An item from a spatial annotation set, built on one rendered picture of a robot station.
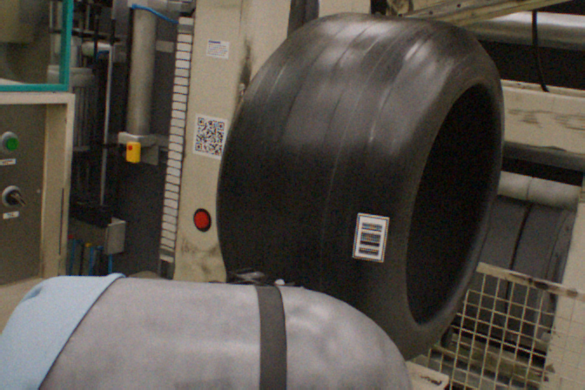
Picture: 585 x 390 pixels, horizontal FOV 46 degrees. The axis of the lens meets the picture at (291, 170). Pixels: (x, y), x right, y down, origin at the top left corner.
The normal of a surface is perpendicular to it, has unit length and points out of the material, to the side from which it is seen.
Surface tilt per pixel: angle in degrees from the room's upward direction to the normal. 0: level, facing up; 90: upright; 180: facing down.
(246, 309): 18
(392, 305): 95
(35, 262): 90
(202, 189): 90
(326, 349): 41
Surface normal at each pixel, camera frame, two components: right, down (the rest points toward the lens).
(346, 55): -0.26, -0.69
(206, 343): 0.18, -0.63
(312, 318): 0.28, -0.81
